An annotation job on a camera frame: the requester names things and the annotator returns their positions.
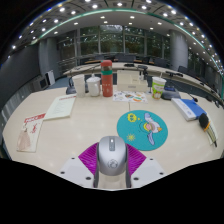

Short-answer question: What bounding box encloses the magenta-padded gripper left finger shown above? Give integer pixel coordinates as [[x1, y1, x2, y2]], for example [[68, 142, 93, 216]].
[[59, 142, 100, 189]]

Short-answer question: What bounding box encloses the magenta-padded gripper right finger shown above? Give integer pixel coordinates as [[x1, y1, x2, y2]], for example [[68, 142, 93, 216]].
[[124, 143, 167, 189]]

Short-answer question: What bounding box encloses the silver grey computer mouse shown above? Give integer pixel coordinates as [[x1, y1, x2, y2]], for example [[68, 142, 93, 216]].
[[96, 135, 129, 177]]

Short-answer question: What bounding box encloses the round teal cartoon mouse pad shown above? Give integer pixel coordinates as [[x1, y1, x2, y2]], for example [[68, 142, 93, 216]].
[[116, 110, 169, 152]]

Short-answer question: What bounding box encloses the white booklet with red header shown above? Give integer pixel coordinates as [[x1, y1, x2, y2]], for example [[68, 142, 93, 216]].
[[43, 94, 77, 121]]

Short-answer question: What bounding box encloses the colourful printed leaflet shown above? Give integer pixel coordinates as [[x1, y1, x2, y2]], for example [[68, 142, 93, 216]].
[[112, 90, 148, 104]]

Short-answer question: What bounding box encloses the red and white pamphlet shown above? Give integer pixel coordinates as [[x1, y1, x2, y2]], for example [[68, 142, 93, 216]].
[[16, 112, 47, 154]]

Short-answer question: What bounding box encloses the black gooseneck microphone base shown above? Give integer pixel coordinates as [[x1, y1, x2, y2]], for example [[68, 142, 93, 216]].
[[65, 76, 89, 95]]

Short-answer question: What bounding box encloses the white lidded mug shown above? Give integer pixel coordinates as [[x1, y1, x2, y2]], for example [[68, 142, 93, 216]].
[[85, 73, 102, 98]]

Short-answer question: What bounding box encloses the tall white paper cup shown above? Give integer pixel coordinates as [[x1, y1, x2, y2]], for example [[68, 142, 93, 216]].
[[72, 74, 87, 98]]

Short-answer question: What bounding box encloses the blue and white book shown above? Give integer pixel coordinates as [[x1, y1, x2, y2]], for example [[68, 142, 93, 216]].
[[171, 97, 208, 122]]

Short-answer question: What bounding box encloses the black desk console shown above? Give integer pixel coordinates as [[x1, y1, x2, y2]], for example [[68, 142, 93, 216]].
[[162, 87, 182, 101]]

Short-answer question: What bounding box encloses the paper cup with green print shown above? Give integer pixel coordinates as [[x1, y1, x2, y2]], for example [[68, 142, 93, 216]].
[[151, 76, 167, 100]]

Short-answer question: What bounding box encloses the white cardboard box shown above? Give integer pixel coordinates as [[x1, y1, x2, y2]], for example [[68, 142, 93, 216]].
[[116, 69, 149, 93]]

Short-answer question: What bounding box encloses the black microphone with yellow band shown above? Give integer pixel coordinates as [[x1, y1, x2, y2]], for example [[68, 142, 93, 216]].
[[198, 112, 218, 148]]

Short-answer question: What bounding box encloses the red bottle with green band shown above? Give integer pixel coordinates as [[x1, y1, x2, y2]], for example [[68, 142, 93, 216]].
[[100, 59, 114, 98]]

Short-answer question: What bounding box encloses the white floor-standing unit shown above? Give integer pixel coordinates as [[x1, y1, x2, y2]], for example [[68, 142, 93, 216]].
[[44, 69, 56, 86]]

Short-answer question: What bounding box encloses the long curved conference table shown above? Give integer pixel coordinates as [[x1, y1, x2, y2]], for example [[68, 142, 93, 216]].
[[63, 62, 224, 99]]

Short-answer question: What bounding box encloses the group of dark office chairs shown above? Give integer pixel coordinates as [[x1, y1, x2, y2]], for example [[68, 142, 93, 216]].
[[79, 53, 218, 81]]

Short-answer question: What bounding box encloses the group of ceiling lights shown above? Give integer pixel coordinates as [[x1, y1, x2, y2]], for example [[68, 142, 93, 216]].
[[8, 0, 224, 73]]

